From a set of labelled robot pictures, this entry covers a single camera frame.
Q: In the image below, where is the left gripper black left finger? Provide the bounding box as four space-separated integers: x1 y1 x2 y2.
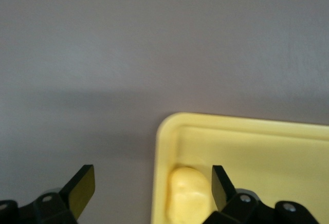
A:
0 164 96 224

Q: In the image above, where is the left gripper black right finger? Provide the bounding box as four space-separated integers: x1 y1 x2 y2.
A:
202 164 321 224

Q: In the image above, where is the yellow potato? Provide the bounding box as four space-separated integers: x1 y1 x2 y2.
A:
168 166 213 224

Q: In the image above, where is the yellow plastic tray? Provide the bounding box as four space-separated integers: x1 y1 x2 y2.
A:
149 112 329 224

